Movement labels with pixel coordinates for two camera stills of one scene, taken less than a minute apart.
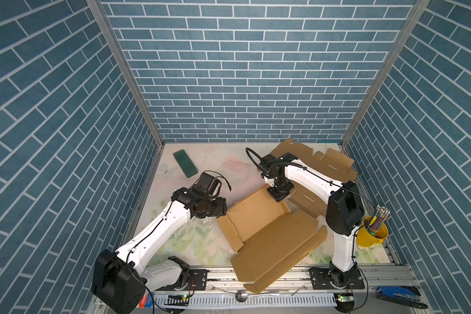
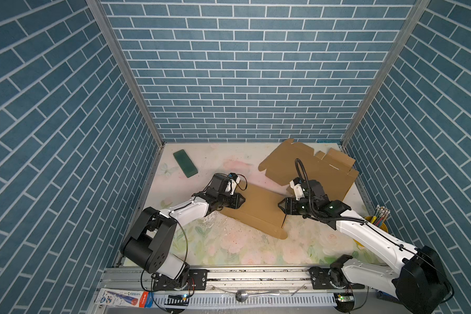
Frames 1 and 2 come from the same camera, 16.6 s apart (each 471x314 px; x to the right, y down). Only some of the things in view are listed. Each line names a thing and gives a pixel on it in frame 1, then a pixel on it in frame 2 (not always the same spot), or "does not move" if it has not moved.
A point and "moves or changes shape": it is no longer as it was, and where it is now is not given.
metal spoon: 243,296 does not move
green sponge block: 185,163 does not move
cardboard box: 333,166 does not move
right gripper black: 275,196 -> 286,208
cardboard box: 268,239 moves or changes shape
